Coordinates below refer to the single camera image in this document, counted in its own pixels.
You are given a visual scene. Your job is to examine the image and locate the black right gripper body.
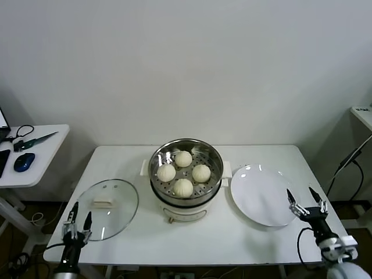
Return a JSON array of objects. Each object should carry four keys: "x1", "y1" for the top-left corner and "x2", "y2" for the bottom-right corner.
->
[{"x1": 301, "y1": 206, "x2": 338, "y2": 242}]

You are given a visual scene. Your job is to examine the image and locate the white side table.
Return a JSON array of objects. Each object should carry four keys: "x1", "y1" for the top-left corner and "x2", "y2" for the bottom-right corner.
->
[{"x1": 0, "y1": 124, "x2": 70, "y2": 253}]

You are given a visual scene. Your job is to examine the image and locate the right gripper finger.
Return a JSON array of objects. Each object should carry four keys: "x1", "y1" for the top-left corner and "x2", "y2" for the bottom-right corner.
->
[
  {"x1": 308, "y1": 187, "x2": 329, "y2": 215},
  {"x1": 286, "y1": 188, "x2": 307, "y2": 217}
]

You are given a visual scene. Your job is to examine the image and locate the white desk base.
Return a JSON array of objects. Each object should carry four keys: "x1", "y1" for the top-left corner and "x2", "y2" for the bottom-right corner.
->
[{"x1": 353, "y1": 202, "x2": 372, "y2": 230}]

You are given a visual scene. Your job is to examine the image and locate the black cable loop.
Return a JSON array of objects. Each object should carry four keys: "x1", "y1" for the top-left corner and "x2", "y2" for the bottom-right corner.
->
[{"x1": 8, "y1": 124, "x2": 35, "y2": 142}]

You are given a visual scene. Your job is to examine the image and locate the black floor cables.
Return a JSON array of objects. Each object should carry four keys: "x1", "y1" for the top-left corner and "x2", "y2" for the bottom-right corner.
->
[{"x1": 8, "y1": 251, "x2": 33, "y2": 271}]

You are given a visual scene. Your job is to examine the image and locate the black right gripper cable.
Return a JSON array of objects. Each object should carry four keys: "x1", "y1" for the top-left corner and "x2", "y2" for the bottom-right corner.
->
[{"x1": 296, "y1": 227, "x2": 314, "y2": 268}]

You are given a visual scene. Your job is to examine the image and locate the white steamed baozi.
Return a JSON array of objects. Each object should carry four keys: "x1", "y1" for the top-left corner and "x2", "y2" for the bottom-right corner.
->
[
  {"x1": 174, "y1": 150, "x2": 193, "y2": 168},
  {"x1": 157, "y1": 164, "x2": 177, "y2": 183},
  {"x1": 173, "y1": 178, "x2": 195, "y2": 199},
  {"x1": 191, "y1": 164, "x2": 212, "y2": 183}
]

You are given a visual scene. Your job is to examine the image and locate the black hanging cable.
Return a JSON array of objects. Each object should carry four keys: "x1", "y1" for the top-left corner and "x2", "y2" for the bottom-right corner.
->
[{"x1": 325, "y1": 161, "x2": 364, "y2": 201}]

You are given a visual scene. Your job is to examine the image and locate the white hanging cable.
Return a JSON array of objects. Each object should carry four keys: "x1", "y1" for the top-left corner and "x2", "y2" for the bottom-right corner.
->
[{"x1": 325, "y1": 135, "x2": 372, "y2": 184}]

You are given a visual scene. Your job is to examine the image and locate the black laptop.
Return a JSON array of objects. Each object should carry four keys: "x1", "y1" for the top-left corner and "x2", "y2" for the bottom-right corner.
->
[{"x1": 0, "y1": 106, "x2": 12, "y2": 143}]

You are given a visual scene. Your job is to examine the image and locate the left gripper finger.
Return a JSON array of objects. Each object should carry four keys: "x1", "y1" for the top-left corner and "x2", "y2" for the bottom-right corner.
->
[
  {"x1": 63, "y1": 202, "x2": 80, "y2": 236},
  {"x1": 81, "y1": 211, "x2": 93, "y2": 242}
]

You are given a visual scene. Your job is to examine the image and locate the black power adapter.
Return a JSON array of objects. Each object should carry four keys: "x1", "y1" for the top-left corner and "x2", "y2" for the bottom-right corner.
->
[{"x1": 337, "y1": 146, "x2": 363, "y2": 175}]

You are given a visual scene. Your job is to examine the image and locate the white floor cable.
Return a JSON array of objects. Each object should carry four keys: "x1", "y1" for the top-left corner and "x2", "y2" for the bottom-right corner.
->
[{"x1": 30, "y1": 200, "x2": 66, "y2": 227}]

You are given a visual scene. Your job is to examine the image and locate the stainless steel steamer basket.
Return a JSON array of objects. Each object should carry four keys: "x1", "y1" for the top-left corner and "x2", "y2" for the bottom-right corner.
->
[{"x1": 148, "y1": 138, "x2": 224, "y2": 206}]

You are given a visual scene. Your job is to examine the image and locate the glass pot lid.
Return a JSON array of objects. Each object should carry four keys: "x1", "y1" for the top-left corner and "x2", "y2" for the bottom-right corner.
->
[{"x1": 72, "y1": 178, "x2": 140, "y2": 242}]

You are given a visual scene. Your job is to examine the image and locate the white electric cooking pot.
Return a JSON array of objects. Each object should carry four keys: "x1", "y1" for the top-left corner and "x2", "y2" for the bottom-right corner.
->
[{"x1": 140, "y1": 158, "x2": 233, "y2": 224}]

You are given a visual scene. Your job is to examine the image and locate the white desk top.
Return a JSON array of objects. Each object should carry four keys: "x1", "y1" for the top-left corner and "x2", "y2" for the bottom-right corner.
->
[{"x1": 349, "y1": 106, "x2": 372, "y2": 130}]

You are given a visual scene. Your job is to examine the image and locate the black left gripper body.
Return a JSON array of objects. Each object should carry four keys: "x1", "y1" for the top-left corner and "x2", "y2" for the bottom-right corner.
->
[{"x1": 59, "y1": 232, "x2": 88, "y2": 264}]

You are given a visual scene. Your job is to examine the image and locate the floor power strip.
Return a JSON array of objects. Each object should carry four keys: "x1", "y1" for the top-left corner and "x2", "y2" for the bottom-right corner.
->
[{"x1": 159, "y1": 270, "x2": 195, "y2": 279}]

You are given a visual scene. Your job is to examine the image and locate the white round plate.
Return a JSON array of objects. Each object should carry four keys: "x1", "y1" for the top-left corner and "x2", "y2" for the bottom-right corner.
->
[{"x1": 230, "y1": 164, "x2": 302, "y2": 227}]

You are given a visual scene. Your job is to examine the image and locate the black flat device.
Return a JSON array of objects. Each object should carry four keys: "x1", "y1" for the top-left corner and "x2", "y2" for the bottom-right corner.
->
[{"x1": 0, "y1": 149, "x2": 11, "y2": 178}]

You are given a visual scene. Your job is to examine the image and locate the blue computer mouse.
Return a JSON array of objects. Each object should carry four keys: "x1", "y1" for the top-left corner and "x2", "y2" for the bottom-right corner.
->
[{"x1": 13, "y1": 152, "x2": 35, "y2": 172}]

